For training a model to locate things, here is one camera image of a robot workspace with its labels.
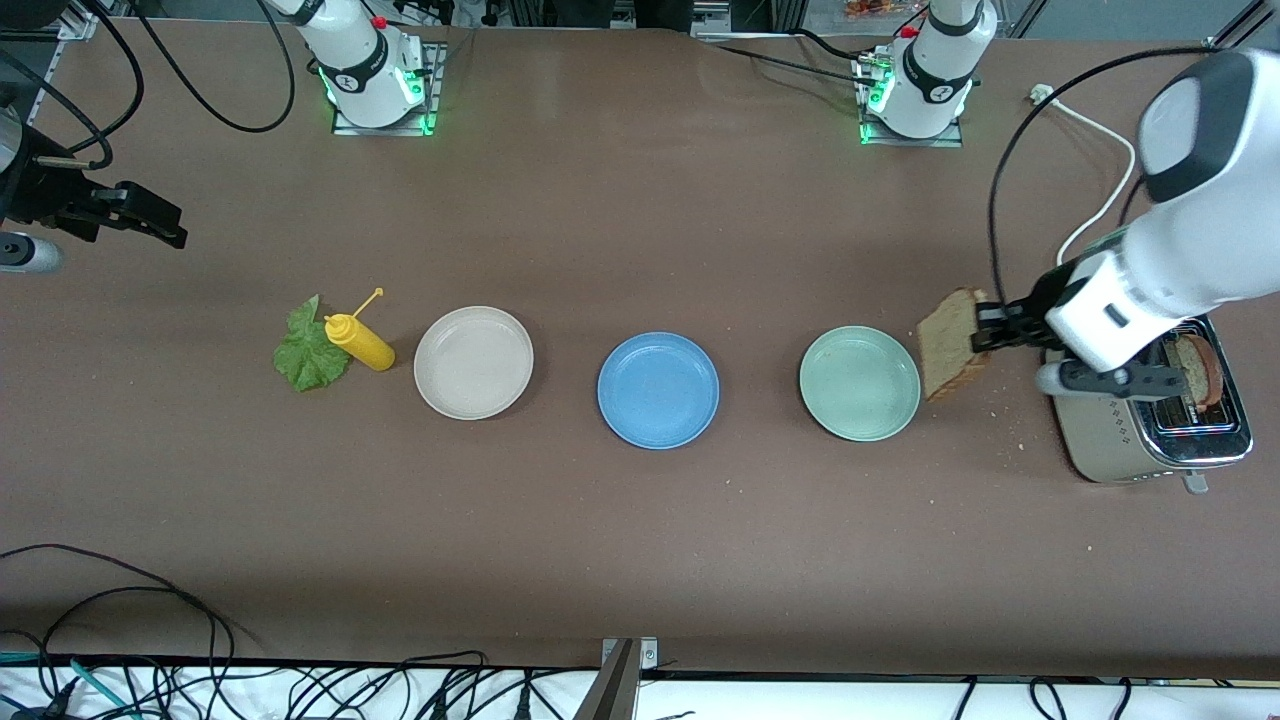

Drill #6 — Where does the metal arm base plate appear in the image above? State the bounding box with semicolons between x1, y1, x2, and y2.
852;55;966;148
330;40;448;137

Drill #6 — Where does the aluminium frame profile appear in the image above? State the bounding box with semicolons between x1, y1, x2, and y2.
1205;0;1280;56

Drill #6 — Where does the white toaster power cable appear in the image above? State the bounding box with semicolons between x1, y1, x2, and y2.
1030;84;1138;269

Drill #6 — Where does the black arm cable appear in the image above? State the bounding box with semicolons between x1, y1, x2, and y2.
988;45;1226;306
128;0;297;135

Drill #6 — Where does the teal cable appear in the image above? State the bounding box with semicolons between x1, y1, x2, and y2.
0;652;136;720

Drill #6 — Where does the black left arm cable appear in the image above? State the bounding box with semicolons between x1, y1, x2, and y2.
988;45;1226;306

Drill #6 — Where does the metal table edge bracket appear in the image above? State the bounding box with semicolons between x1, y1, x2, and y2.
573;637;659;720

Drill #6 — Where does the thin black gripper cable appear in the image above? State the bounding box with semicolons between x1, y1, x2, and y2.
0;0;146;173

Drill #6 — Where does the black looped floor cable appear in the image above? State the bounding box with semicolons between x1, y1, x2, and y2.
0;543;237;720

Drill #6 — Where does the blue round plate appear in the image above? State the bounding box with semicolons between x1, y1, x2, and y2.
597;331;721;450

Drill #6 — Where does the green lettuce leaf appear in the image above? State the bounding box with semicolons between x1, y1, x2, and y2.
272;294;353;394

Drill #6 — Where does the black base cable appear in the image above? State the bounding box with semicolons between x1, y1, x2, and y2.
700;28;881;87

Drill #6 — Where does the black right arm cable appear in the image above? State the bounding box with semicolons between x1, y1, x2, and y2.
128;0;297;135

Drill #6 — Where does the brown table cover sheet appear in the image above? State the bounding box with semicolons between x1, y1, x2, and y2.
0;18;1280;683

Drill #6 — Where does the beige chrome toaster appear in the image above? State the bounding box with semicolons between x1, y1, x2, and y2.
1047;312;1254;494

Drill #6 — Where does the yellow squeeze sauce bottle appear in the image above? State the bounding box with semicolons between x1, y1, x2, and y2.
323;287;397;373

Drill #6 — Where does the pale green round plate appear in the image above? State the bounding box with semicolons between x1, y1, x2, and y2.
799;325;922;442

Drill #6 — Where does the brown bread slice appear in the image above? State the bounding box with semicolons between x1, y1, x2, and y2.
917;288;993;404
1172;334;1227;408

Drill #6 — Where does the beige round plate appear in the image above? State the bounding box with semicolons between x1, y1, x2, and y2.
413;305;535;421

